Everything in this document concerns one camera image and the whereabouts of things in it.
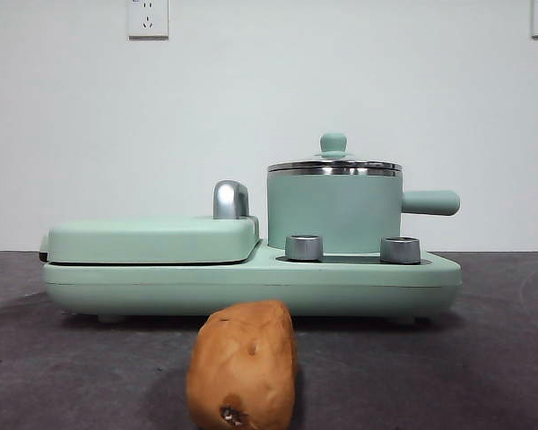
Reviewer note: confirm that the glass pot lid green knob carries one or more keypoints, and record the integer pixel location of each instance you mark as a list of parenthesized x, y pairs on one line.
[(334, 143)]

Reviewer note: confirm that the brown potato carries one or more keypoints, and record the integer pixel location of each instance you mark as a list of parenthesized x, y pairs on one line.
[(242, 367)]

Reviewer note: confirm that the silver control knob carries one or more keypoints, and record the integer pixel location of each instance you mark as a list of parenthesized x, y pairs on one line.
[(303, 248), (400, 251)]

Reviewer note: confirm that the green breakfast machine base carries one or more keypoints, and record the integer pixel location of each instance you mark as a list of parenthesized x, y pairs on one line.
[(251, 286)]

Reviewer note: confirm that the green hinged griddle cover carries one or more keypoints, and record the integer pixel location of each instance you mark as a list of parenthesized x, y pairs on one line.
[(139, 239)]

